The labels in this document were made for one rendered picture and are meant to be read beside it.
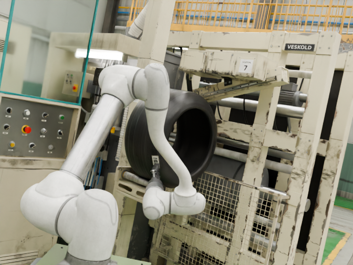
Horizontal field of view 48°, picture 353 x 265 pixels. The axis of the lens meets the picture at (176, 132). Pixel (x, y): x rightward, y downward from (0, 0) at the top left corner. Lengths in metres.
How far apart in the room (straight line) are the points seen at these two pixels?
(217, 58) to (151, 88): 1.01
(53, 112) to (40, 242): 0.85
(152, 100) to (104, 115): 0.20
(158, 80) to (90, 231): 0.65
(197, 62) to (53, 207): 1.54
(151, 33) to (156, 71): 1.03
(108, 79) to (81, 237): 0.67
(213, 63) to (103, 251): 1.53
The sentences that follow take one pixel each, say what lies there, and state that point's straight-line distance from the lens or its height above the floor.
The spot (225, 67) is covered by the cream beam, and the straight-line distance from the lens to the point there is 2.51.
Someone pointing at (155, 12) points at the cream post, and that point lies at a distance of 2.66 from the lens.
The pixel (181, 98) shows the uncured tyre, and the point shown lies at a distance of 2.27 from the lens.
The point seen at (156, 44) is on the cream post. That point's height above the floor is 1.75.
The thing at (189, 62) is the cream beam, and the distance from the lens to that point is 2.70.
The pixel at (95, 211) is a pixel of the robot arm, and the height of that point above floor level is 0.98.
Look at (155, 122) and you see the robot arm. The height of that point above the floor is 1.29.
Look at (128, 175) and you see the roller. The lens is 2.49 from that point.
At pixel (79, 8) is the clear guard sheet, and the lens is 2.69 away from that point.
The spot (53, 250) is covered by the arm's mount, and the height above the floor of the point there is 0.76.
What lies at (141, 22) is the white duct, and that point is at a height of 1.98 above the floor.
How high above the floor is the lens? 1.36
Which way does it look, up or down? 3 degrees down
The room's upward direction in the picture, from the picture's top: 11 degrees clockwise
